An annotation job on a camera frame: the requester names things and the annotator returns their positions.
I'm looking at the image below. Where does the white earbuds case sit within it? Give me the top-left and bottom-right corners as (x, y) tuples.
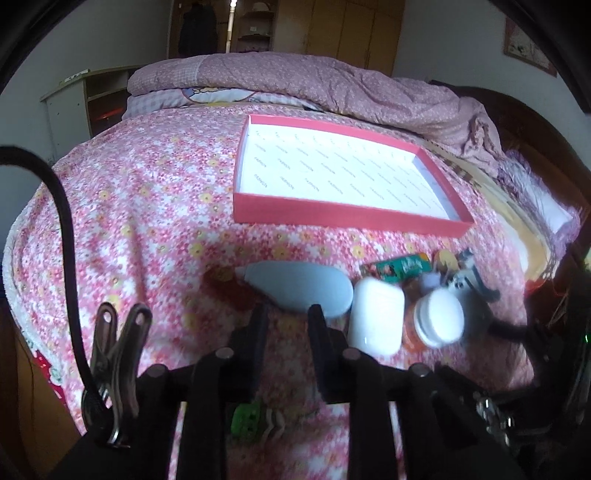
(348, 277), (405, 357)

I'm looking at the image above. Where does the red small toy figure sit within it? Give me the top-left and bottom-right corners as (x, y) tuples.
(204, 266), (259, 311)

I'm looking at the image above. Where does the white cap orange jar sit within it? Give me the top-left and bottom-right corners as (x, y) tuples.
(403, 274), (465, 353)

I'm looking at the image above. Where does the grey oval plastic lid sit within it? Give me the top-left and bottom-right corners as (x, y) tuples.
(235, 260), (353, 318)

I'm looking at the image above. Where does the green lighter with orange cap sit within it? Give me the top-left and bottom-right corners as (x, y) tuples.
(360, 253), (433, 284)

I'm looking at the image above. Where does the dark grey curved tool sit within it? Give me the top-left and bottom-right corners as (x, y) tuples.
(438, 248), (501, 303)

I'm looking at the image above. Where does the green frog keychain toy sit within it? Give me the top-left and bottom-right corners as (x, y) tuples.
(230, 402), (286, 444)

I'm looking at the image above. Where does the silver metal clip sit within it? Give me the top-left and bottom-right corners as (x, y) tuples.
(81, 302), (152, 446)

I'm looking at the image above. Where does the yellow round coin token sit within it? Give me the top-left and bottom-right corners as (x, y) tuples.
(433, 249), (460, 273)

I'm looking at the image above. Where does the pink floral bed sheet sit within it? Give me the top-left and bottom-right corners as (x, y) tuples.
(2, 102), (555, 480)

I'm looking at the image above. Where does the red shallow cardboard box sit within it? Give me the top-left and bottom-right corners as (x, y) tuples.
(232, 115), (474, 238)

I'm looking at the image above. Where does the purple folded quilt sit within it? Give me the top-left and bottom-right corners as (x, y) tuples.
(125, 52), (506, 176)

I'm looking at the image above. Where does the cartoon print pillow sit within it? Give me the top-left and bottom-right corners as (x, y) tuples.
(122, 87), (322, 119)

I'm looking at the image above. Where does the dark wooden headboard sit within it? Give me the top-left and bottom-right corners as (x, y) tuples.
(428, 79), (591, 218)

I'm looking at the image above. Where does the white bedside shelf cabinet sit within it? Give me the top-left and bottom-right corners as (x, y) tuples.
(40, 65), (140, 161)

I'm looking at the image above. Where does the wooden wardrobe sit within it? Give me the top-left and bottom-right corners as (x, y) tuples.
(271, 0), (406, 76)

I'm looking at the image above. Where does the black cable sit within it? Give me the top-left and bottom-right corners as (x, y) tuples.
(0, 144), (112, 416)

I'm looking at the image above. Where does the framed wall picture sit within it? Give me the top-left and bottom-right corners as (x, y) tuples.
(504, 17), (558, 77)

